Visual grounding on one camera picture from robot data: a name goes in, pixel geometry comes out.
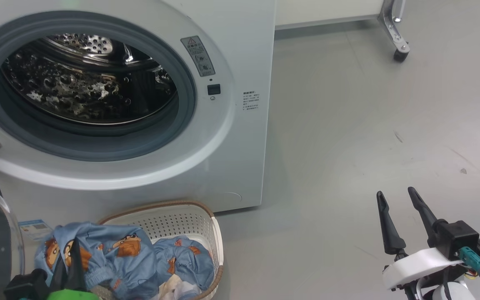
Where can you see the grey warning sticker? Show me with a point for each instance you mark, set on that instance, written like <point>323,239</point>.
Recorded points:
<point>198,56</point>

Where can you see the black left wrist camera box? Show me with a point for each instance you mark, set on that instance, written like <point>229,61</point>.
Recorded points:
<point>25,285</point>

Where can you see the grey rubber door gasket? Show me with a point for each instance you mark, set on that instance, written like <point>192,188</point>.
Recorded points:
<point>98,141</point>

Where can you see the black caster wheel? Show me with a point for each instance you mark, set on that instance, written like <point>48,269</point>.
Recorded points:
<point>401,56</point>

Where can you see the blue cartoon print pajama garment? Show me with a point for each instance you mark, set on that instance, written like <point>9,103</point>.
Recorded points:
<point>190,258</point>
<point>131,262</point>

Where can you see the perforated steel washer drum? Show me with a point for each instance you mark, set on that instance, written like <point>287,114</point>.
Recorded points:
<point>77,83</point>

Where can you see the white partition panel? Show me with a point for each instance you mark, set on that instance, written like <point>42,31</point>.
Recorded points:
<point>327,10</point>

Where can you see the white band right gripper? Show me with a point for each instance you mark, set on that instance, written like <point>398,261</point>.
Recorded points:
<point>415,264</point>

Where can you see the black square door latch socket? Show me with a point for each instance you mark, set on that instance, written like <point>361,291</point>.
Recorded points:
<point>213,89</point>

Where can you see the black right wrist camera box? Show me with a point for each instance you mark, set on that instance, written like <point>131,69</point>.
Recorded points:
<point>454,237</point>

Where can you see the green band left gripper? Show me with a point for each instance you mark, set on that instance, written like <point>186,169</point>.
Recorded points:
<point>73,296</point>

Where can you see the metal partition leg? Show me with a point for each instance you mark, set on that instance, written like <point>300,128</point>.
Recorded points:
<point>392,25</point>

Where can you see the cream perforated laundry basket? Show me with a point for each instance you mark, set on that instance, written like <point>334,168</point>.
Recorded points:
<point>181,221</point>

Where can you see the blue energy label sticker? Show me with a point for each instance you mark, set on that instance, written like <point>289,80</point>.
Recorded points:
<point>36,231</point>

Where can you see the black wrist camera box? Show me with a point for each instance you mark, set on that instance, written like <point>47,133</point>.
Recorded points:
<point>454,237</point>
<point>25,285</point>

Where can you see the white front-load washing machine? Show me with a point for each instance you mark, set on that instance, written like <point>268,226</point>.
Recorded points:
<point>248,158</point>

